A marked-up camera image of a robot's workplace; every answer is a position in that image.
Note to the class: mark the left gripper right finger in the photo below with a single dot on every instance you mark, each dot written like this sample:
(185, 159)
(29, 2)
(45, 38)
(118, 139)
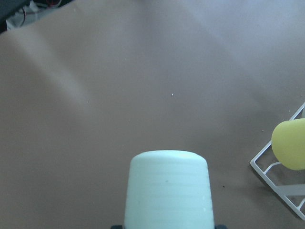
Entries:
(220, 226)

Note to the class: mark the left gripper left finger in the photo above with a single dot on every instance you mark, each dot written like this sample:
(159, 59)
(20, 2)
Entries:
(117, 227)

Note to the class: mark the mint green cup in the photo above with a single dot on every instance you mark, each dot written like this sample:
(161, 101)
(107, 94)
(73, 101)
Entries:
(168, 189)

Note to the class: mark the yellow cup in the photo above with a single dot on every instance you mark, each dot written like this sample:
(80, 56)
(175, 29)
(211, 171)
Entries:
(288, 144)

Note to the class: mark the white wire cup rack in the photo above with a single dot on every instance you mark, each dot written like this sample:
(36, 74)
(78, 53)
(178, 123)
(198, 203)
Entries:
(288, 185)

